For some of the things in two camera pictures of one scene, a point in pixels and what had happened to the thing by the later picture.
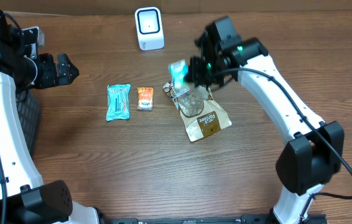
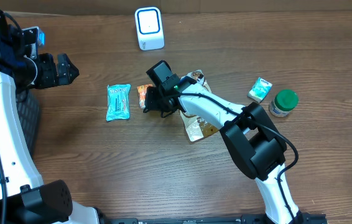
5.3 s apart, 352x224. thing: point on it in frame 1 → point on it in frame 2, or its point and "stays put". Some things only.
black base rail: (318, 218) stays put
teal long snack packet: (118, 101) stays put
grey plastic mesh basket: (30, 114) stays put
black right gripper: (196, 76) → (152, 102)
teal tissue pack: (179, 72) → (259, 90)
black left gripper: (51, 74) stays put
